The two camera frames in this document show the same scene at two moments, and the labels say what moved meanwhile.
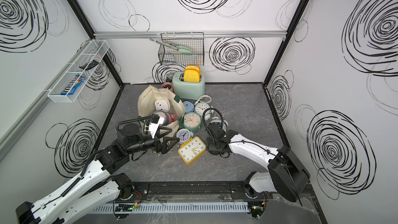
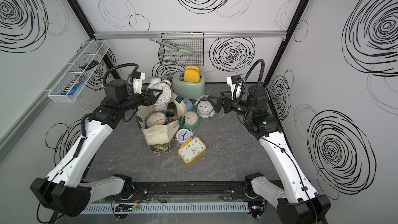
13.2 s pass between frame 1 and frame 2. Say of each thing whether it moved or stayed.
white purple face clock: stayed
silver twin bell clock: moved
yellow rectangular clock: stayed
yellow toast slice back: stayed
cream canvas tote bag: moved
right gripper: moved
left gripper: moved
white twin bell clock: stayed
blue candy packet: stayed
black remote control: stayed
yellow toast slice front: stayed
